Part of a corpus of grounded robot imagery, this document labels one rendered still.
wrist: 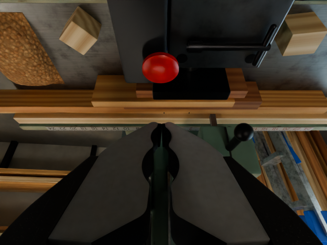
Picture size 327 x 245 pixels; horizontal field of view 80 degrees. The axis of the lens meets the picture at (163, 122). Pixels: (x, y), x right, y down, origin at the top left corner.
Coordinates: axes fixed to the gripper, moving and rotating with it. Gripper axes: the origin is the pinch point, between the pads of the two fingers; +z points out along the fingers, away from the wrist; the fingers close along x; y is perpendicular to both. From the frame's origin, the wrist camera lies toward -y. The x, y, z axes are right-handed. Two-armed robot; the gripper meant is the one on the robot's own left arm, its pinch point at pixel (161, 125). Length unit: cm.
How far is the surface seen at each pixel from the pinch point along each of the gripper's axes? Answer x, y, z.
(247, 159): 10.8, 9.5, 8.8
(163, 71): 0.1, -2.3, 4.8
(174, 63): 1.0, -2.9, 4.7
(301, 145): 104, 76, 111
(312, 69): 24.3, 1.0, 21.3
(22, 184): -137, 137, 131
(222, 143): 7.9, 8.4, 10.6
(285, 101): 21.7, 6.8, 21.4
